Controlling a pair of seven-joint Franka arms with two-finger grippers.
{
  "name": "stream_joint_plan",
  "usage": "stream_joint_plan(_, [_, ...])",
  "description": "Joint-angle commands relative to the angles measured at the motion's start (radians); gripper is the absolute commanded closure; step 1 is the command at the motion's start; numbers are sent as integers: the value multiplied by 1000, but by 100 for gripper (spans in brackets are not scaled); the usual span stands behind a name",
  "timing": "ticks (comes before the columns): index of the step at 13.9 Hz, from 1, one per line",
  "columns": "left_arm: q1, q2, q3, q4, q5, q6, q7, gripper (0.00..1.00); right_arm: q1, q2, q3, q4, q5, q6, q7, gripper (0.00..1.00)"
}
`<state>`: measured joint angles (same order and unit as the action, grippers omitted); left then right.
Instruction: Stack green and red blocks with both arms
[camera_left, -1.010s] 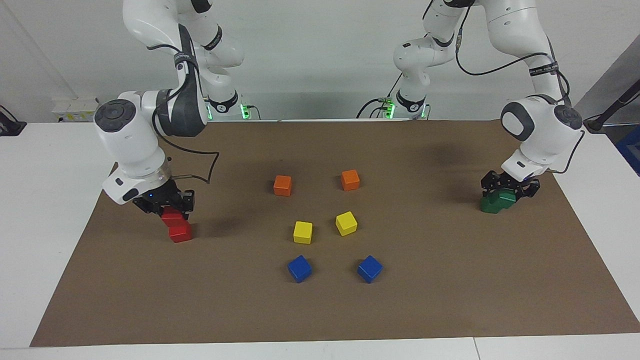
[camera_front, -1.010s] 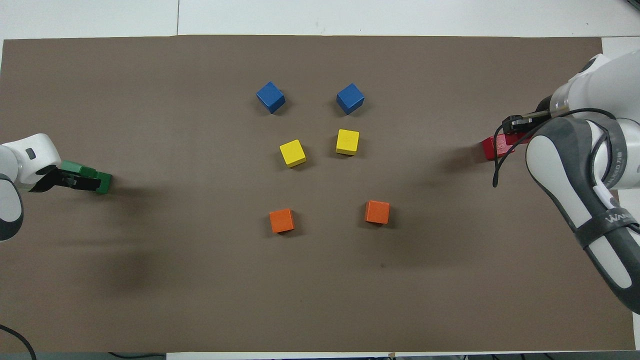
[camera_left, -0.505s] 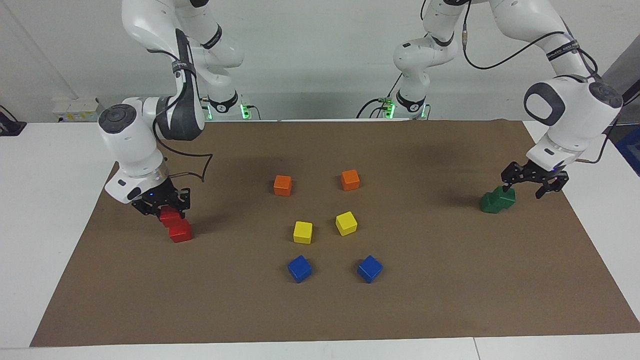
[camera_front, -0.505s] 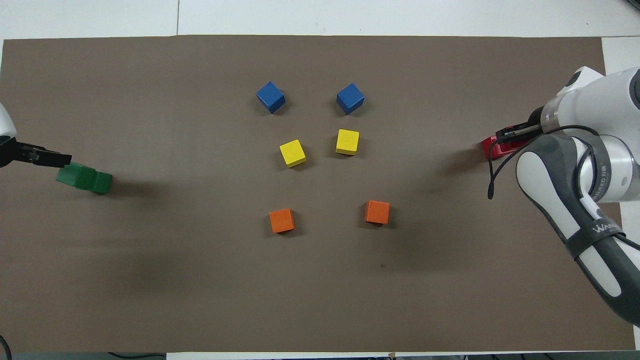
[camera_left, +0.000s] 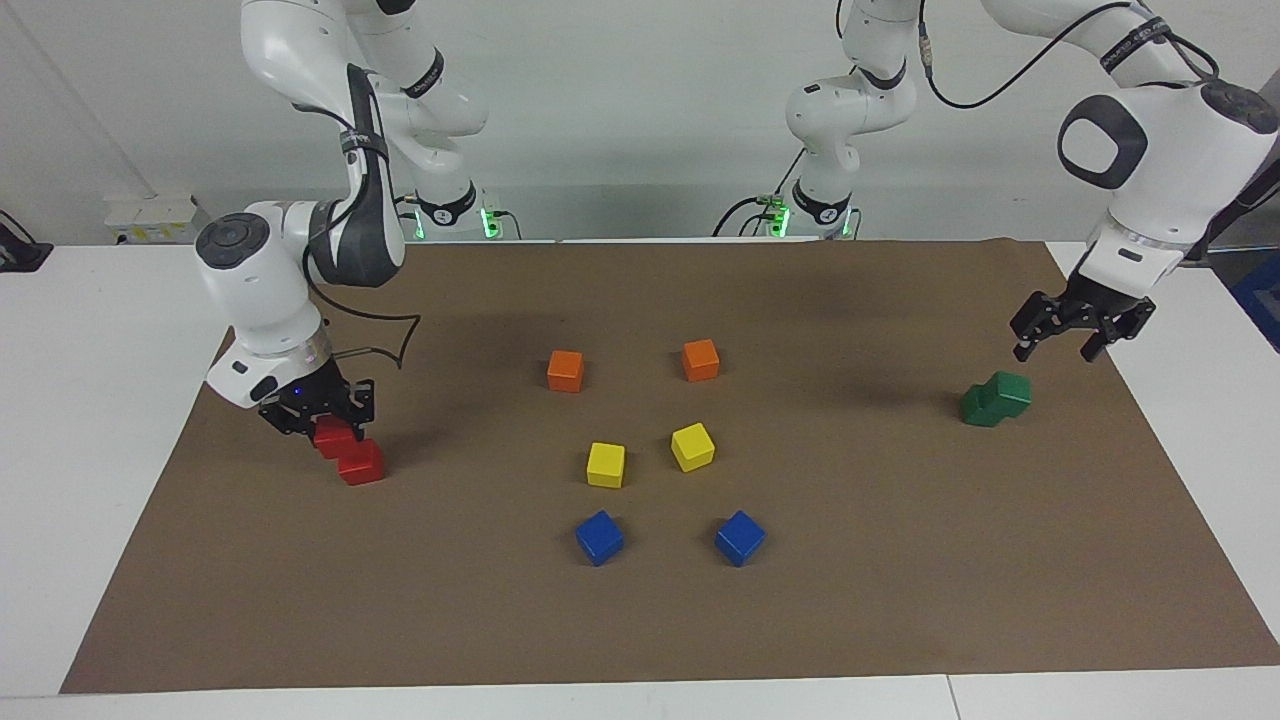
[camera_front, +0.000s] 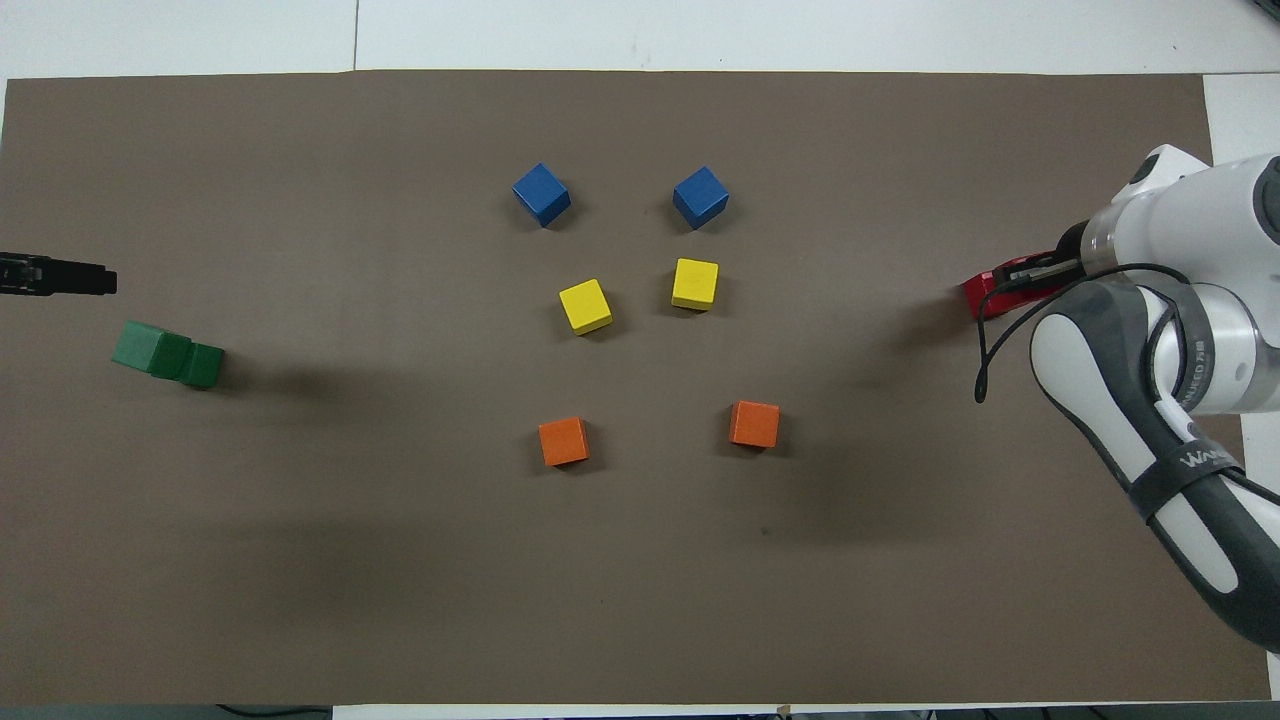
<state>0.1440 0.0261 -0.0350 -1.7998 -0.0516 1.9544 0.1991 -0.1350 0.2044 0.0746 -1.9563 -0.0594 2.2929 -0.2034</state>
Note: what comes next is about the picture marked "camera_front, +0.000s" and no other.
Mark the blue wooden block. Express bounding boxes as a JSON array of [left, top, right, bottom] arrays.
[[671, 165, 731, 231], [511, 162, 573, 229]]

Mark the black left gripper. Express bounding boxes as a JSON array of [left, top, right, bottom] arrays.
[[0, 253, 118, 297]]

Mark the brown table mat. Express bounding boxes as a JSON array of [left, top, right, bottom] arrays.
[[0, 69, 1273, 707]]

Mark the green wooden block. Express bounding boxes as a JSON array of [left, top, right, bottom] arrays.
[[110, 320, 194, 382], [178, 342, 227, 392]]

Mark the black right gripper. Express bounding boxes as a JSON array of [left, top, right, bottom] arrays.
[[988, 220, 1093, 292]]

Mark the orange wooden block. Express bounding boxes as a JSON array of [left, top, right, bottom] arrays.
[[728, 400, 781, 450], [537, 416, 590, 468]]

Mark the yellow wooden block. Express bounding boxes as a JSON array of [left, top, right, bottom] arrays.
[[557, 278, 614, 336], [670, 257, 720, 312]]

